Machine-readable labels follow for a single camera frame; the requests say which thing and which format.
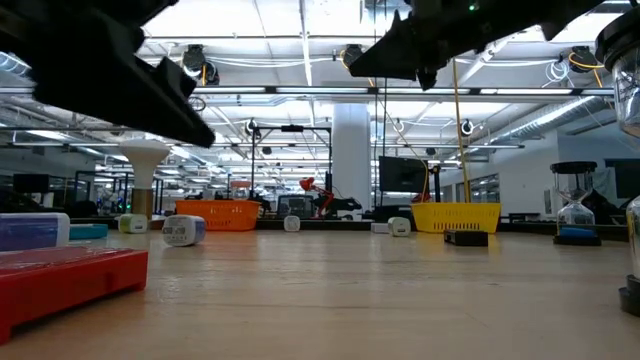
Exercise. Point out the grey framed background screen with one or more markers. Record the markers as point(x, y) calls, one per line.
point(296, 205)

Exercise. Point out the silver air duct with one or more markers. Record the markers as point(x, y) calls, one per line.
point(550, 117)

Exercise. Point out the black background rig frame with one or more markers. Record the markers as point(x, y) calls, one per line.
point(292, 128)

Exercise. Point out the black wall monitor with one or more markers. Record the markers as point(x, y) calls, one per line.
point(402, 175)

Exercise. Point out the teal plastic box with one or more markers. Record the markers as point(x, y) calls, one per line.
point(89, 231)

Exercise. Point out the ceiling light rail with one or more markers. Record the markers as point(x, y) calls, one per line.
point(320, 90)

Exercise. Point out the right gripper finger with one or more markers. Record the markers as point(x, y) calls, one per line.
point(395, 55)

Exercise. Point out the red desk lamp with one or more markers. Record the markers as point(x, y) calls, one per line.
point(307, 184)

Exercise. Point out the purple white charger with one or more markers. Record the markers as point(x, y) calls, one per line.
point(182, 231)
point(30, 232)

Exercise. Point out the dark wall screen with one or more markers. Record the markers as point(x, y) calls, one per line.
point(625, 177)

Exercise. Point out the red plastic box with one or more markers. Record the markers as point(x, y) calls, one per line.
point(60, 285)

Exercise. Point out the black plastic box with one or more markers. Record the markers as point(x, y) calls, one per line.
point(466, 238)

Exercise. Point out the black hourglass white sand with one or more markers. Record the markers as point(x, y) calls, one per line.
point(622, 42)

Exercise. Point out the orange plastic basket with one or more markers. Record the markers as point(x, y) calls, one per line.
point(220, 216)

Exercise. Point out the black aluminium table frame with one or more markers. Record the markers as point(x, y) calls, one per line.
point(340, 225)

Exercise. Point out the white pillar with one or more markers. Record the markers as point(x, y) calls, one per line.
point(352, 160)

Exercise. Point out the light blue white charger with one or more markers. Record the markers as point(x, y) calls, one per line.
point(292, 224)

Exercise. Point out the black hourglass blue sand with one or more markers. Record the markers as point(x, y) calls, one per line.
point(574, 167)

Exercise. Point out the white printed box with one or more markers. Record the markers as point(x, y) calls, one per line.
point(379, 228)

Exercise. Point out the black background monitor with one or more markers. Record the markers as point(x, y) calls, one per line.
point(30, 182)

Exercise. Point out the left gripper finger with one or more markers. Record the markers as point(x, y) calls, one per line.
point(125, 95)

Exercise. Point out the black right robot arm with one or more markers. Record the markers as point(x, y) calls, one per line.
point(545, 12)

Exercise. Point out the yellow plastic basket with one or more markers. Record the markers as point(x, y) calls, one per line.
point(457, 217)

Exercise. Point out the green white charger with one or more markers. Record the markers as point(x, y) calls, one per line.
point(134, 224)
point(400, 226)

